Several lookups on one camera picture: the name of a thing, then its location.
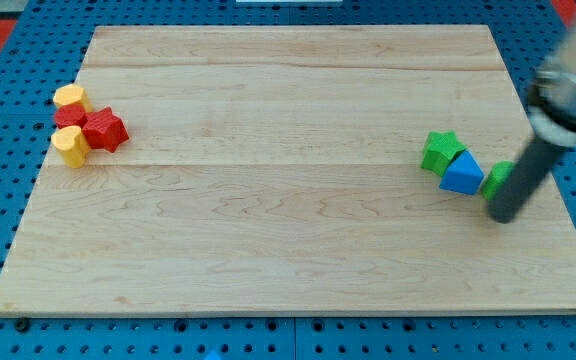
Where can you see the green cylinder block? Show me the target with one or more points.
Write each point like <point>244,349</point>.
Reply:
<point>496,178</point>

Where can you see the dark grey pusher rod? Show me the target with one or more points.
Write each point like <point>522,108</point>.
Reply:
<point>531,169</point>

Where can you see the green star block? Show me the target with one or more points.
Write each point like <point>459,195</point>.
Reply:
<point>440,150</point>

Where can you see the yellow hexagon block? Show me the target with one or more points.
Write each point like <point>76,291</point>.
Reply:
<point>72,94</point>

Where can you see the blue triangle block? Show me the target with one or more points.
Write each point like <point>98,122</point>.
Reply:
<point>463,175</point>

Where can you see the yellow heart block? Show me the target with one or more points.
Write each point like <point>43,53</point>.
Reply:
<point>72,145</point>

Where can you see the blue block at bottom edge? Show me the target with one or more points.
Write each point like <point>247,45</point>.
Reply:
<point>213,355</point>

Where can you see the red star block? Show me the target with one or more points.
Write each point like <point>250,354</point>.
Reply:
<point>104,130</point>

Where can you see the red cylinder block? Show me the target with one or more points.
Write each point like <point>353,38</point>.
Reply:
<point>70,115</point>

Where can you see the wooden board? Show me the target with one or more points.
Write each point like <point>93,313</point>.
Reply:
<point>275,171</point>

